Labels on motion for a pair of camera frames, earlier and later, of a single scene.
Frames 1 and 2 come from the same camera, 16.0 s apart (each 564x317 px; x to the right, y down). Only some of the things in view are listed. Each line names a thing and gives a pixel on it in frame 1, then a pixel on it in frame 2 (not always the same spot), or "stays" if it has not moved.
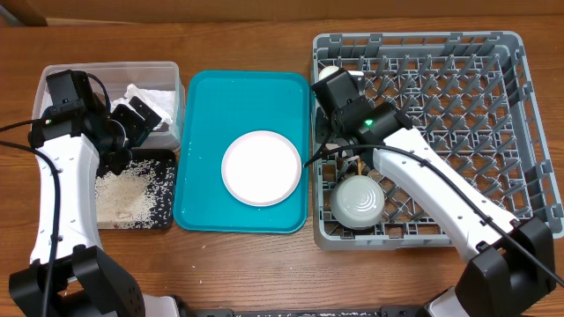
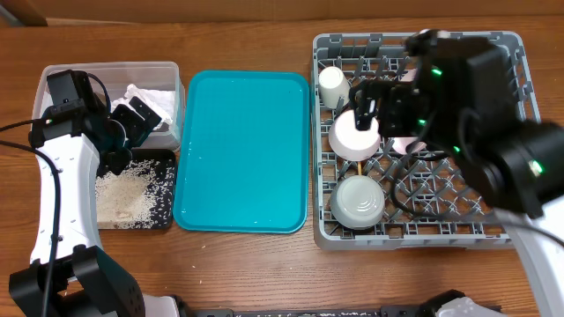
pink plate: [261, 168] -> [400, 144]
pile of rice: [139, 197] stays
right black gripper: [326, 131] -> [392, 97]
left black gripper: [139, 127] stays
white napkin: [162, 102] stays
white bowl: [357, 202] stays
